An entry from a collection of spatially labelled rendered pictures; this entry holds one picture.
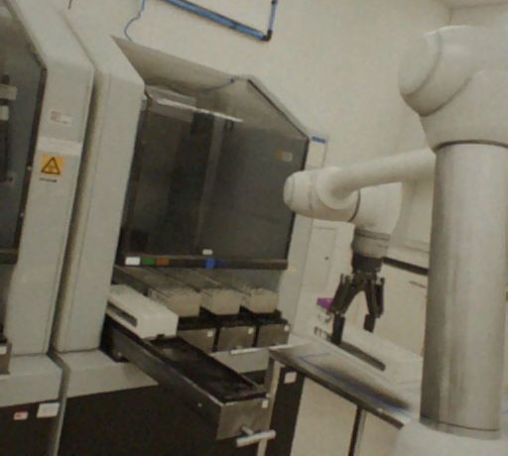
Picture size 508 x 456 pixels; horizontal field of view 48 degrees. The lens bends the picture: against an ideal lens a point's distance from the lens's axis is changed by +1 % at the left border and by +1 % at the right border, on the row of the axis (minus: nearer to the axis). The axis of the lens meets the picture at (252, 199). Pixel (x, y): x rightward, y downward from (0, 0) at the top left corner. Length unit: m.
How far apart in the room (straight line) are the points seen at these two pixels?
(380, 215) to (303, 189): 0.20
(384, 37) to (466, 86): 3.17
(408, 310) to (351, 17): 1.85
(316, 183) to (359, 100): 2.55
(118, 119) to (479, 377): 1.01
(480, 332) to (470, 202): 0.17
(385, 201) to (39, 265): 0.82
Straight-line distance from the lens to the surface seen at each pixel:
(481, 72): 0.82
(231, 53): 3.04
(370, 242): 1.36
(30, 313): 1.45
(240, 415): 1.21
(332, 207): 1.26
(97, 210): 1.44
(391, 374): 1.31
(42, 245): 1.41
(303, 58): 3.39
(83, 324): 1.51
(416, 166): 1.14
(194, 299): 1.65
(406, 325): 3.68
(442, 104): 0.82
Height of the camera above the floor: 1.27
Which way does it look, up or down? 3 degrees down
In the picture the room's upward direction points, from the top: 10 degrees clockwise
